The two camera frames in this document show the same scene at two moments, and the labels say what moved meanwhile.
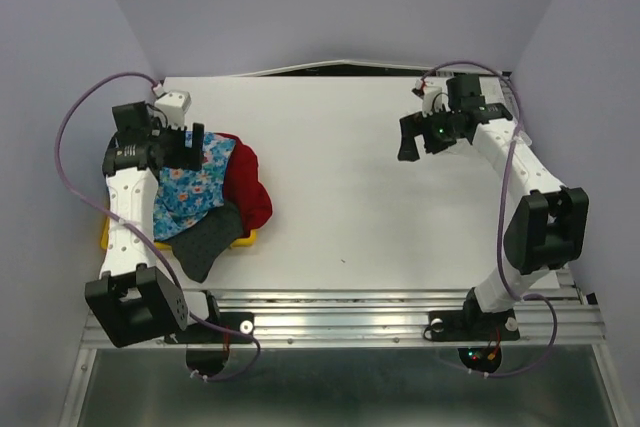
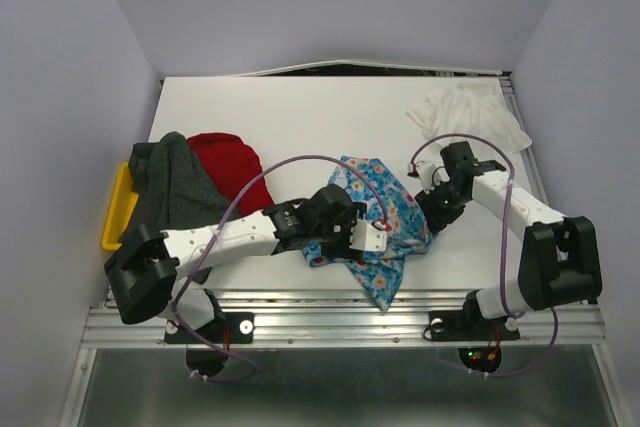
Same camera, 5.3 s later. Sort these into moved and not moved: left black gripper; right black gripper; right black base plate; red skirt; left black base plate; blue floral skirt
Moved: left black gripper; right black gripper; blue floral skirt
Not moved: left black base plate; right black base plate; red skirt
